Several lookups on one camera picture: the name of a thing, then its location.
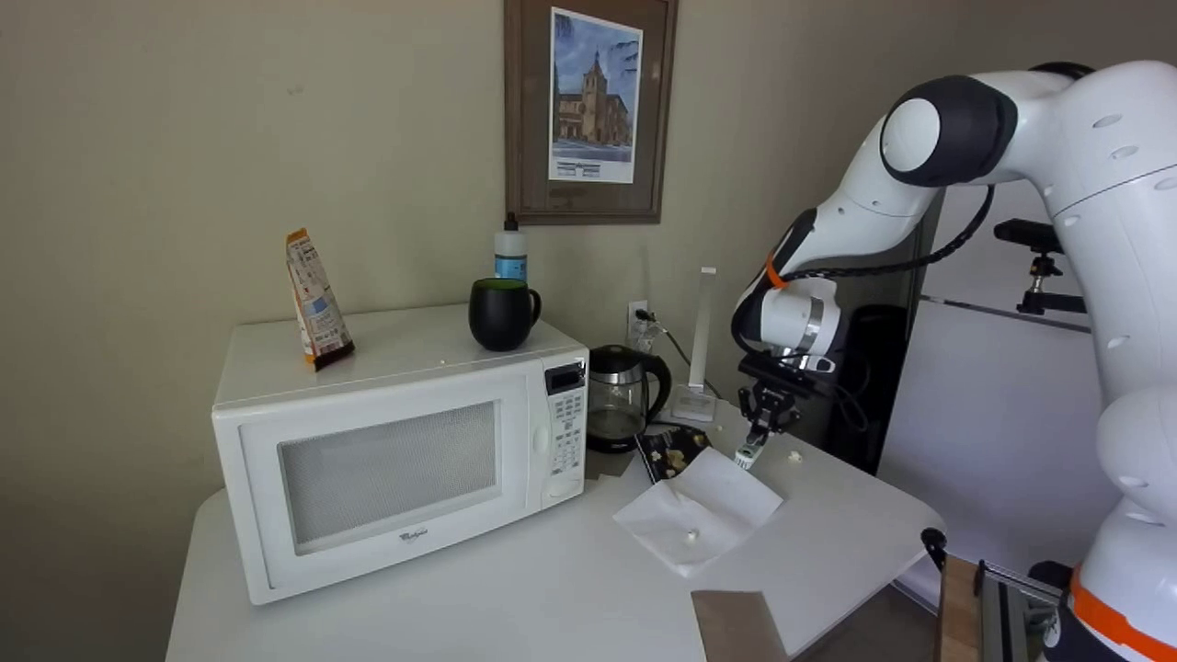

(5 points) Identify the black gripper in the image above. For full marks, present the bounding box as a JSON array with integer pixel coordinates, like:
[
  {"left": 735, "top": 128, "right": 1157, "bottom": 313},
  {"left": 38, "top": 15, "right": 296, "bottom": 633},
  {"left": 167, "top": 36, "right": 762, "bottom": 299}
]
[{"left": 731, "top": 346, "right": 839, "bottom": 470}]

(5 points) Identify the dark blue snack bag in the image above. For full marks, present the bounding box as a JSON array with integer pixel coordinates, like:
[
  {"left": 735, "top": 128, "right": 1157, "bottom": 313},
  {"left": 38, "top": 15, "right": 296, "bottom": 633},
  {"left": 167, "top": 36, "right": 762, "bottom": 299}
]
[{"left": 637, "top": 421, "right": 712, "bottom": 484}]

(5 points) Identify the white paper towel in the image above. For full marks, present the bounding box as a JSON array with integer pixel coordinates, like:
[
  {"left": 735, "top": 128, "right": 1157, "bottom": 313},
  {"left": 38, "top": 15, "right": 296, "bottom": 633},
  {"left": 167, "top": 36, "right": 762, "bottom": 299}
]
[{"left": 610, "top": 444, "right": 788, "bottom": 579}]

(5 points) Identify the dark chair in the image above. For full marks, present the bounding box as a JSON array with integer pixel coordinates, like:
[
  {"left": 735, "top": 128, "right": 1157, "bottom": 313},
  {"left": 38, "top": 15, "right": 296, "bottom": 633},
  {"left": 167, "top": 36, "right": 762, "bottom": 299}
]
[{"left": 821, "top": 196, "right": 948, "bottom": 476}]

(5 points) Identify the black glass electric kettle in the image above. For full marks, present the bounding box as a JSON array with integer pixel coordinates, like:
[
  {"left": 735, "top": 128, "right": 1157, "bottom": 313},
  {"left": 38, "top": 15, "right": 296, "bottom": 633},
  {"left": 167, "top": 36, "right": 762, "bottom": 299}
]
[{"left": 586, "top": 343, "right": 677, "bottom": 481}]

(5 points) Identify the large white panel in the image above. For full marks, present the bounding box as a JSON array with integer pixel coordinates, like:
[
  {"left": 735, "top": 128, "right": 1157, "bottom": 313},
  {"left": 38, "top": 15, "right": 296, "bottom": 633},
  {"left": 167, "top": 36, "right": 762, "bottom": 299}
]
[{"left": 880, "top": 181, "right": 1126, "bottom": 579}]

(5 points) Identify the wooden topped robot cart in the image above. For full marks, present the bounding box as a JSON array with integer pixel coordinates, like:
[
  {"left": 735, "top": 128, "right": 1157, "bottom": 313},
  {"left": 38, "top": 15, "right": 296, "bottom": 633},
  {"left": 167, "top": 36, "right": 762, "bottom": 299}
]
[{"left": 914, "top": 524, "right": 1078, "bottom": 662}]

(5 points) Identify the black mug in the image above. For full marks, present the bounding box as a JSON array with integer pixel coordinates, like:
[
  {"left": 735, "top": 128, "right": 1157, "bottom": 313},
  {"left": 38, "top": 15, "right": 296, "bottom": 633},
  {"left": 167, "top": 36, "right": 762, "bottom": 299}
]
[{"left": 468, "top": 277, "right": 543, "bottom": 354}]

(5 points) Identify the brown framed poster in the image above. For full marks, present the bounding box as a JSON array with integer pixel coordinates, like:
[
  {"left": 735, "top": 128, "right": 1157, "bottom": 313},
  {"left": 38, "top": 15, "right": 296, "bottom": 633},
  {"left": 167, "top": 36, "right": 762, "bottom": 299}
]
[{"left": 500, "top": 0, "right": 681, "bottom": 229}]

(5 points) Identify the white microwave oven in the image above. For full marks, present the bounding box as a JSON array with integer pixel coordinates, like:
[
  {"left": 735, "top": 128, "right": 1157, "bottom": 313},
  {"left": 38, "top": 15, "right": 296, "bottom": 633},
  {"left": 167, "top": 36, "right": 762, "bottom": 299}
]
[{"left": 209, "top": 301, "right": 594, "bottom": 610}]

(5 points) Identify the black plugged power cable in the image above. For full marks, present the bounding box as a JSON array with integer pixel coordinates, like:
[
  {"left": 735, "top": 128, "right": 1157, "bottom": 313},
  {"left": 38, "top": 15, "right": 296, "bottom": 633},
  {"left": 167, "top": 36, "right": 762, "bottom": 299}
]
[{"left": 633, "top": 307, "right": 698, "bottom": 379}]

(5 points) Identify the white wall outlet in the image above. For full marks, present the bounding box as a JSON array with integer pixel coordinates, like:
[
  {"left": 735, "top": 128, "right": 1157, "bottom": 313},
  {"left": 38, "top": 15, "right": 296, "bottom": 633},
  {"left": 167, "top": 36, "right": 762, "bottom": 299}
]
[{"left": 626, "top": 299, "right": 657, "bottom": 349}]

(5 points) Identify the black camera on tripod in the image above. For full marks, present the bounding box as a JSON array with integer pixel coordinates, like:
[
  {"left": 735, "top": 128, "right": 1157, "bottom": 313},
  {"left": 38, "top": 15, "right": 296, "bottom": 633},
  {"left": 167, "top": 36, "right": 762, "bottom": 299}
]
[{"left": 988, "top": 218, "right": 1088, "bottom": 319}]

